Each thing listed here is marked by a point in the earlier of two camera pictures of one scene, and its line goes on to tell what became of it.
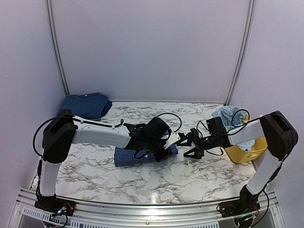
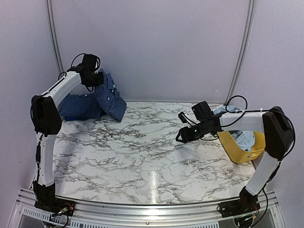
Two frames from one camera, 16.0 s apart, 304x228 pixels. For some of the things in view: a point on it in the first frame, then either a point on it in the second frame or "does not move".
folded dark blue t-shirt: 92,105 does not move
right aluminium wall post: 237,73 does not move
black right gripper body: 205,143 to 201,130
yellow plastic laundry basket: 237,155 does not move
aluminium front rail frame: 26,215 does not move
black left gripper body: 152,147 to 94,80
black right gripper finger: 197,153 to 184,137
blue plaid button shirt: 125,156 to 107,98
